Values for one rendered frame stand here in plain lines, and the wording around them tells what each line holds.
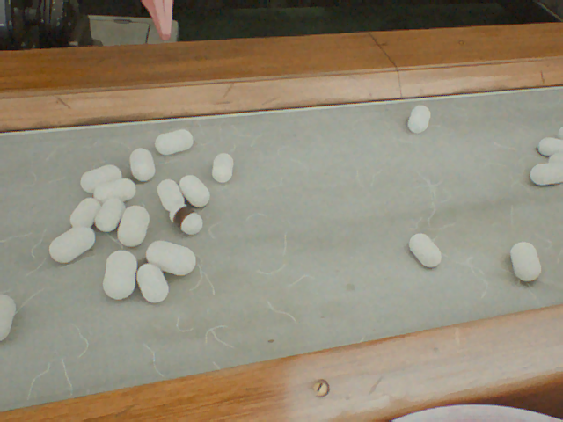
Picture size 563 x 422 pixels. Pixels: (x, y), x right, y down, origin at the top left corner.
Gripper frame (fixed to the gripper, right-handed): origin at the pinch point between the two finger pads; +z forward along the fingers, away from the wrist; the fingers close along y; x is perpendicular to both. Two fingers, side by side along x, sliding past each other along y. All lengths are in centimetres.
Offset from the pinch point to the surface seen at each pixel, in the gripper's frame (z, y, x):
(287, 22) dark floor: -77, 71, 178
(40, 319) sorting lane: 22.0, -11.8, -4.7
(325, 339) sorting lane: 26.6, 6.6, -8.5
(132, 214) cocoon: 15.3, -4.8, -1.7
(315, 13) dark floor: -82, 85, 182
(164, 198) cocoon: 14.2, -2.1, 0.0
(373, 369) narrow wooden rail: 28.3, 7.8, -13.2
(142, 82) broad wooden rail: 1.0, -1.9, 9.9
